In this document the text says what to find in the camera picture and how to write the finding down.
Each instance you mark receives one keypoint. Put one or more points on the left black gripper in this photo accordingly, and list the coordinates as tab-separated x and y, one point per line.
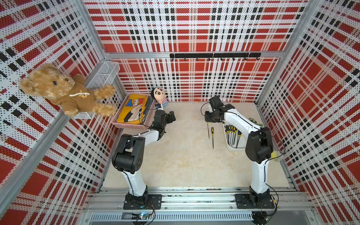
170	120

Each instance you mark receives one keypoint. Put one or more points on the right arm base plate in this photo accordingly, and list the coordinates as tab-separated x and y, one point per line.
248	201

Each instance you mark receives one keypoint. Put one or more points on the white plastic storage box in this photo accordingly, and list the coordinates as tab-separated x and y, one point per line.
242	144

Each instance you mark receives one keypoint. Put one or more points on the black wall hook rail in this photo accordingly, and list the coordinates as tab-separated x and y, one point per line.
244	55

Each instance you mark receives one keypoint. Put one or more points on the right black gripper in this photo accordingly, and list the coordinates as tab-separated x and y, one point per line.
208	118

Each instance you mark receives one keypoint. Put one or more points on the cartoon boy plush doll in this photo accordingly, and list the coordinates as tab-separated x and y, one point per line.
159	94

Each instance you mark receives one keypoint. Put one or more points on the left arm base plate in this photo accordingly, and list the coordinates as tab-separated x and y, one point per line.
148	202

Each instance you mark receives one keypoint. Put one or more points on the white wire wall basket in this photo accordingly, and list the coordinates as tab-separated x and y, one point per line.
101	76

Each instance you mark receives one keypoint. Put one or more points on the yellow plush ball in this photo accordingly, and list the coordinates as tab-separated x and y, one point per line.
277	156

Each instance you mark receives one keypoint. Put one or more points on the brown teddy bear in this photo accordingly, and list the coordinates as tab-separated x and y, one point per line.
68	92

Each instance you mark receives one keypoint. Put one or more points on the aluminium front rail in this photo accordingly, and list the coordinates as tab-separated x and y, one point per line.
196	199

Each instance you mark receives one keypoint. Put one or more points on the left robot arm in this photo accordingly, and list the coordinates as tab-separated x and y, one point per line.
128	156

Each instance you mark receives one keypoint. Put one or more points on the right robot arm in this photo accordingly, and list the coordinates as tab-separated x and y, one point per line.
259	146

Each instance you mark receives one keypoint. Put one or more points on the yellow printed folded cloth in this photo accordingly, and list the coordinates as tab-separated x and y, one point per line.
133	112

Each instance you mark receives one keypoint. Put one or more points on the small green circuit board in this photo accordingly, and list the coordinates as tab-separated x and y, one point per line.
140	216

